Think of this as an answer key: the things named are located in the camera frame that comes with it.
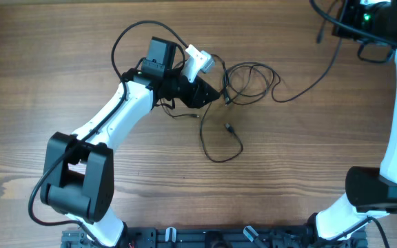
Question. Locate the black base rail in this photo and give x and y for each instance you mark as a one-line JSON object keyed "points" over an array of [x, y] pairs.
{"points": [[285, 236]]}

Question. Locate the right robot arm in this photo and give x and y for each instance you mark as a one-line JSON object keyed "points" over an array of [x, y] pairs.
{"points": [[370, 192]]}

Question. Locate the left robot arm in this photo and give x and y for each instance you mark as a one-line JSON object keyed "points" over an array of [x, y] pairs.
{"points": [[78, 177]]}

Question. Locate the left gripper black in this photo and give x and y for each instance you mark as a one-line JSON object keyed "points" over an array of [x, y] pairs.
{"points": [[199, 88]]}

